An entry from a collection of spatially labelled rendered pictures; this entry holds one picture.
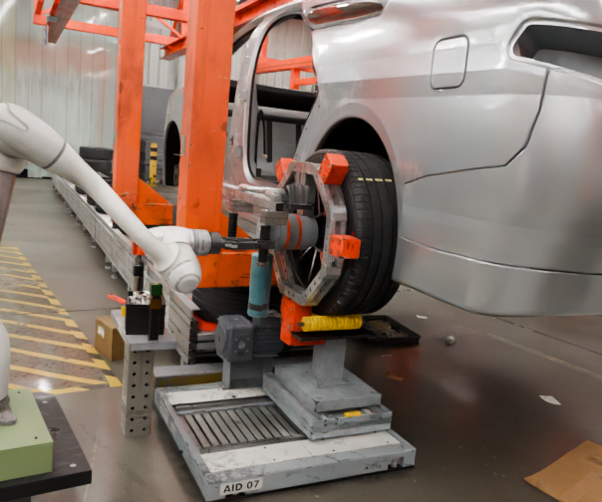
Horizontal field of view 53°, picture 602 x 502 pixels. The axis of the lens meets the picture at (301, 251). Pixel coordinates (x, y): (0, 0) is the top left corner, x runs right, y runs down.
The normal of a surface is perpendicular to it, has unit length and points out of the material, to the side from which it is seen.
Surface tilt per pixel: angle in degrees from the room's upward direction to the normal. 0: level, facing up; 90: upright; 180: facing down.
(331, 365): 90
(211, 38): 90
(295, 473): 90
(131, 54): 90
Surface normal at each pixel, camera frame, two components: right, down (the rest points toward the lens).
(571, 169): -0.25, 0.13
